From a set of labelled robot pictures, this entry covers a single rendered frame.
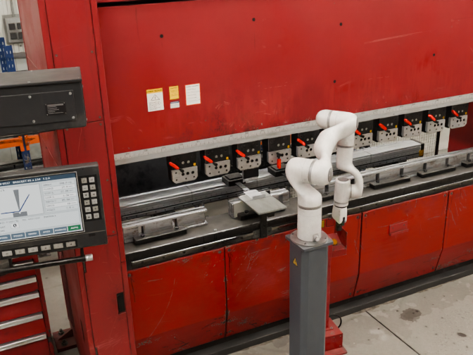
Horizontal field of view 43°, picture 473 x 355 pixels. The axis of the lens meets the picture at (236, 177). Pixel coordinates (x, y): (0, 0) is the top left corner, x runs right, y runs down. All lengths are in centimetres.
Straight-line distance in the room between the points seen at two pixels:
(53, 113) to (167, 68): 91
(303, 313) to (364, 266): 105
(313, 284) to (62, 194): 135
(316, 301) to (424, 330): 122
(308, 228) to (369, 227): 109
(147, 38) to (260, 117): 80
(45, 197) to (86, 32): 77
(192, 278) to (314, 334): 76
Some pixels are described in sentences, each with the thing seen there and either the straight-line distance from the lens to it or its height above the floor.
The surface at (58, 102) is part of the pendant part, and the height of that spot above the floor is 186.
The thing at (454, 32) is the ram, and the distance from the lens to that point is 415.
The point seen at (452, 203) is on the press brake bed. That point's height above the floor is 66.
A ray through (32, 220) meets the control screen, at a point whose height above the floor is 140.
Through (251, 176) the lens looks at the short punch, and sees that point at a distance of 353.
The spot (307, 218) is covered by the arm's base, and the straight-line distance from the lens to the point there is 294.
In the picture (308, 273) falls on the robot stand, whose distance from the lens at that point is 304.
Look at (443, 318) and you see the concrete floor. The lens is 436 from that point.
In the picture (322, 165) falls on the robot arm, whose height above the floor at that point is 142.
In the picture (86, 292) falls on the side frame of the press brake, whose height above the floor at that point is 76.
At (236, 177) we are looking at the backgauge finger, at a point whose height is 103.
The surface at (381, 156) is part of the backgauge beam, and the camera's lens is 436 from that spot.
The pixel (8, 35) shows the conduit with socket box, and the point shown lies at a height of 151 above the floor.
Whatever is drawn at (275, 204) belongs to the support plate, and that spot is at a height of 100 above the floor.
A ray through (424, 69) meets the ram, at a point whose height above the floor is 161.
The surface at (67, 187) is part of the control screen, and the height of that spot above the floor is 152.
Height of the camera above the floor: 242
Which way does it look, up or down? 22 degrees down
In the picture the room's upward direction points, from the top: 2 degrees counter-clockwise
